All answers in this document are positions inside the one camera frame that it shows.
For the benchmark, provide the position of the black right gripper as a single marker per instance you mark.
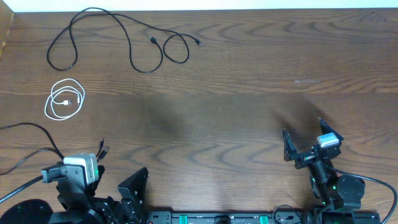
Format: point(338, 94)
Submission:
point(290, 154)

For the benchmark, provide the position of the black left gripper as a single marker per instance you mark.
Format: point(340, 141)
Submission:
point(104, 203)

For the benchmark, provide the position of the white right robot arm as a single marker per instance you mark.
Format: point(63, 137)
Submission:
point(340, 194)

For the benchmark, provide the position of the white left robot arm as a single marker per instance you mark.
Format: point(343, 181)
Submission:
point(77, 198)

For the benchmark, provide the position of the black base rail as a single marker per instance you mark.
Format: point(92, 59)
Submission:
point(283, 214)

